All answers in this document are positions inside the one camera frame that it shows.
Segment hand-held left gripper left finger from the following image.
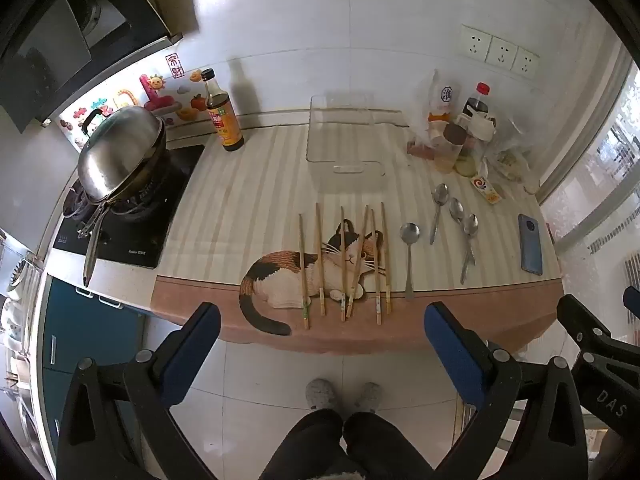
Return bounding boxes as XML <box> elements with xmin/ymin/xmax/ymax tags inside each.
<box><xmin>57</xmin><ymin>301</ymin><xmax>222</xmax><ymax>480</ymax></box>

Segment jar with brown lid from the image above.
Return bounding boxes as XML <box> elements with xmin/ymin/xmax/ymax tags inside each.
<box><xmin>434</xmin><ymin>122</ymin><xmax>467</xmax><ymax>175</ymax></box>

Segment person's leg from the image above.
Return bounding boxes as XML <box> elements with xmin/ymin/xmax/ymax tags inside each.
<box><xmin>344</xmin><ymin>411</ymin><xmax>437</xmax><ymax>480</ymax></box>
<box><xmin>259</xmin><ymin>407</ymin><xmax>351</xmax><ymax>480</ymax></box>

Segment blue smartphone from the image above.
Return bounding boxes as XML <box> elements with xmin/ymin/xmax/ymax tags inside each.
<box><xmin>517</xmin><ymin>213</ymin><xmax>545</xmax><ymax>276</ymax></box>

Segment black gas stove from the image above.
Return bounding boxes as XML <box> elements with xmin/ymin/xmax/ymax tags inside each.
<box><xmin>53</xmin><ymin>144</ymin><xmax>207</xmax><ymax>269</ymax></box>

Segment large steel spoon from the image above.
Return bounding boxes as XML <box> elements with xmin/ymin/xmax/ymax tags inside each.
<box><xmin>399</xmin><ymin>222</ymin><xmax>421</xmax><ymax>301</ymax></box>

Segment small orange white card box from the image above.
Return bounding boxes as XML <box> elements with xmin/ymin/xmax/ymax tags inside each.
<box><xmin>470</xmin><ymin>174</ymin><xmax>503</xmax><ymax>205</ymax></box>

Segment person's left grey slipper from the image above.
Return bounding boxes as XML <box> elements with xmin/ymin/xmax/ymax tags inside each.
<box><xmin>305</xmin><ymin>379</ymin><xmax>344</xmax><ymax>411</ymax></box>

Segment white wall socket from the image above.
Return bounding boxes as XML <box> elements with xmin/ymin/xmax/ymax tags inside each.
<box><xmin>459</xmin><ymin>24</ymin><xmax>494</xmax><ymax>64</ymax></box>
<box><xmin>487</xmin><ymin>35</ymin><xmax>520</xmax><ymax>72</ymax></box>
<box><xmin>513</xmin><ymin>46</ymin><xmax>541</xmax><ymax>80</ymax></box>

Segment person's right leg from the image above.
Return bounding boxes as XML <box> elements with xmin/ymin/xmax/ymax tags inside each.
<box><xmin>344</xmin><ymin>411</ymin><xmax>437</xmax><ymax>480</ymax></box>

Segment dark sauce bottle yellow label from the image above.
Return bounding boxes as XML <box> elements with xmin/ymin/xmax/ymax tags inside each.
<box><xmin>200</xmin><ymin>68</ymin><xmax>245</xmax><ymax>152</ymax></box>

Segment wok with long handle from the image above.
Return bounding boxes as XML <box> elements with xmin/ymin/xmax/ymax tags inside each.
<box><xmin>62</xmin><ymin>125</ymin><xmax>168</xmax><ymax>289</ymax></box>

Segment metal dish rack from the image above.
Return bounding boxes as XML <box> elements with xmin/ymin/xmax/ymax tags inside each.
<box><xmin>0</xmin><ymin>227</ymin><xmax>47</xmax><ymax>401</ymax></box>

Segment blue kitchen cabinet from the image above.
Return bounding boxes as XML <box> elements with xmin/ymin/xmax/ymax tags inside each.
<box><xmin>10</xmin><ymin>275</ymin><xmax>153</xmax><ymax>480</ymax></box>

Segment steel wok lid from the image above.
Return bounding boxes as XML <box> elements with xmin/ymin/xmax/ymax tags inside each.
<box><xmin>77</xmin><ymin>106</ymin><xmax>167</xmax><ymax>206</ymax></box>

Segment black range hood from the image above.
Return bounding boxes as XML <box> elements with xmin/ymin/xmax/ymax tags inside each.
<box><xmin>0</xmin><ymin>0</ymin><xmax>184</xmax><ymax>134</ymax></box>

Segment striped cat print table mat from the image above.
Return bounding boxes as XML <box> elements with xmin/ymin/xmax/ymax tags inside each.
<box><xmin>151</xmin><ymin>121</ymin><xmax>565</xmax><ymax>357</ymax></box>

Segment clear crumpled plastic bag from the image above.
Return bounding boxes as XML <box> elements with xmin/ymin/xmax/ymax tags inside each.
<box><xmin>486</xmin><ymin>119</ymin><xmax>542</xmax><ymax>195</ymax></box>

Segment person's right grey slipper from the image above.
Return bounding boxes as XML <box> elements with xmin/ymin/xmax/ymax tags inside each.
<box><xmin>355</xmin><ymin>382</ymin><xmax>383</xmax><ymax>414</ymax></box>

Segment person's left leg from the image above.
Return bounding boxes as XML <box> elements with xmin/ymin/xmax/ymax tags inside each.
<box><xmin>259</xmin><ymin>407</ymin><xmax>351</xmax><ymax>480</ymax></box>

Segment person's grey slipper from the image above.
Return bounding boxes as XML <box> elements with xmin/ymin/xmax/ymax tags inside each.
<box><xmin>305</xmin><ymin>379</ymin><xmax>344</xmax><ymax>411</ymax></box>
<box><xmin>355</xmin><ymin>382</ymin><xmax>383</xmax><ymax>414</ymax></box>

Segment plastic bag with white packet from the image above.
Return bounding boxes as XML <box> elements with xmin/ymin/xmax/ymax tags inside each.
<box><xmin>411</xmin><ymin>69</ymin><xmax>462</xmax><ymax>157</ymax></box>

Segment clear plastic container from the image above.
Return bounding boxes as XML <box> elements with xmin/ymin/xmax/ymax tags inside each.
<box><xmin>306</xmin><ymin>91</ymin><xmax>389</xmax><ymax>196</ymax></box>

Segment frosted window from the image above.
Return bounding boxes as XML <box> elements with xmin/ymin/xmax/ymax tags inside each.
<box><xmin>539</xmin><ymin>52</ymin><xmax>640</xmax><ymax>313</ymax></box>

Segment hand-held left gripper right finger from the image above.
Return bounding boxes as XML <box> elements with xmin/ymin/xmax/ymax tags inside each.
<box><xmin>424</xmin><ymin>301</ymin><xmax>588</xmax><ymax>480</ymax></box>

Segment row of wooden chopsticks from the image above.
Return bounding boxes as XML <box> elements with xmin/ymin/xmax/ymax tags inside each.
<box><xmin>298</xmin><ymin>202</ymin><xmax>392</xmax><ymax>330</ymax></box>

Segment colourful cartoon wall stickers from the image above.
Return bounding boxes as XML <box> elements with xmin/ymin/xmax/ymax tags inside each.
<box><xmin>57</xmin><ymin>71</ymin><xmax>212</xmax><ymax>150</ymax></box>

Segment small steel spoon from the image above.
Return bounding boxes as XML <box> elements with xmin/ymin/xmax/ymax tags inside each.
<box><xmin>448</xmin><ymin>197</ymin><xmax>476</xmax><ymax>266</ymax></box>
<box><xmin>430</xmin><ymin>183</ymin><xmax>450</xmax><ymax>246</ymax></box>
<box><xmin>459</xmin><ymin>214</ymin><xmax>480</xmax><ymax>285</ymax></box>

